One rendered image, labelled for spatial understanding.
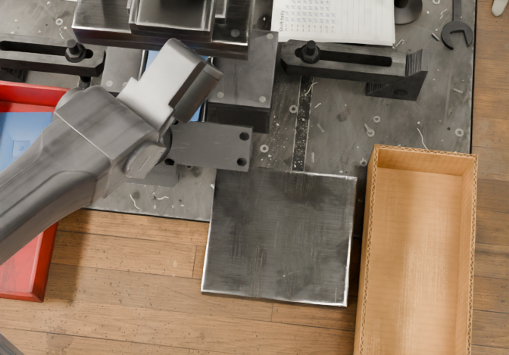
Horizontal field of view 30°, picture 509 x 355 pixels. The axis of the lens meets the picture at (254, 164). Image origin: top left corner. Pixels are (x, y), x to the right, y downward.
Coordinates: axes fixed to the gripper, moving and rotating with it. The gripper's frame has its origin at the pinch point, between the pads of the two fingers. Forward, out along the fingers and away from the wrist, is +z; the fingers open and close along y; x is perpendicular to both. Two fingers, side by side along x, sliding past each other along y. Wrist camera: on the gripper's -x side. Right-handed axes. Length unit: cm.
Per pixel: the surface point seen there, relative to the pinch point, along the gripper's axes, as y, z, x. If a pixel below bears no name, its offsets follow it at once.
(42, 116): -0.4, 11.5, 16.6
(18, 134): -2.9, 10.4, 19.0
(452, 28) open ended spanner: 16.0, 18.9, -33.7
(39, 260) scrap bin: -16.0, -0.8, 12.4
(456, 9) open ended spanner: 18.6, 20.2, -34.1
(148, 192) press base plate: -8.2, 8.9, 2.2
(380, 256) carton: -12.4, 6.3, -26.5
